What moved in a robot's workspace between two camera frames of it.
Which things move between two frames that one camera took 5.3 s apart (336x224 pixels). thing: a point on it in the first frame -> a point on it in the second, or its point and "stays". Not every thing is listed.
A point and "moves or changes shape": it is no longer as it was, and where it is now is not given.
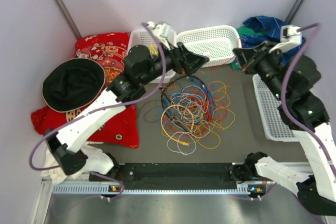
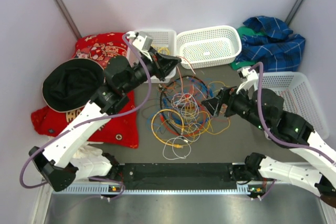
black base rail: [176, 176] stays
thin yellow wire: [219, 107] -> [206, 127]
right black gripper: [261, 51] -> [227, 96]
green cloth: [245, 30] stays
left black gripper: [178, 56] -> [161, 64]
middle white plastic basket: [217, 43] stays
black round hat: [69, 84] stays
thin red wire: [232, 63] moves or changes shape
